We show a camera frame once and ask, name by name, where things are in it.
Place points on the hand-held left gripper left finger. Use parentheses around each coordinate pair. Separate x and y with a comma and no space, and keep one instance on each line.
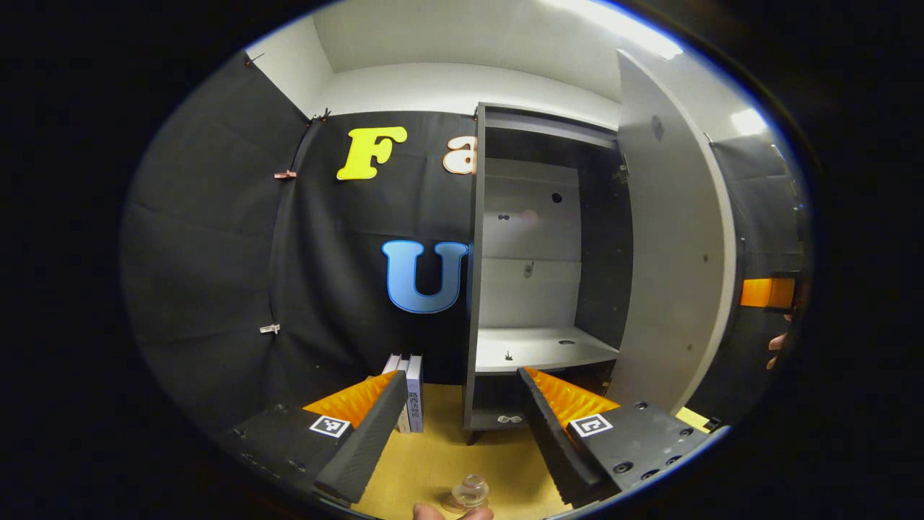
(375,426)

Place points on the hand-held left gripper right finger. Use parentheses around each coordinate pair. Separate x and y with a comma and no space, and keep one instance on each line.
(541,426)

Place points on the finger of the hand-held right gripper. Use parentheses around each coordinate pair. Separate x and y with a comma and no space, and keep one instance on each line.
(765,292)

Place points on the clear plastic bottle red label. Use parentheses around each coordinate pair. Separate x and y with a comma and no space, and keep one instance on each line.
(471,491)

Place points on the dark grey cabinet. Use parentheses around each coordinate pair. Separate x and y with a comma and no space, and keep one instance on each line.
(530,289)

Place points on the blue-grey spine book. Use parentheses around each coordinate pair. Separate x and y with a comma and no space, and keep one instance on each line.
(415,397)

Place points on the white spine book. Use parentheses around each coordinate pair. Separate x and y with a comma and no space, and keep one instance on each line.
(390,363)

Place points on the silver clip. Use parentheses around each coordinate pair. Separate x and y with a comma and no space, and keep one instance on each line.
(270,329)

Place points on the small ceiling light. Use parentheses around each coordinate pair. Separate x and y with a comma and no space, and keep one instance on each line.
(748,121)

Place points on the black backdrop cloth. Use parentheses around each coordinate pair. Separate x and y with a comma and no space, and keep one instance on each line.
(216,253)

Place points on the red clip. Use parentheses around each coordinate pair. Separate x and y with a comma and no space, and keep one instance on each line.
(285,175)

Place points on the black binder clip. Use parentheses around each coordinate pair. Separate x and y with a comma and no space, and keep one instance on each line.
(321,114)
(253,58)

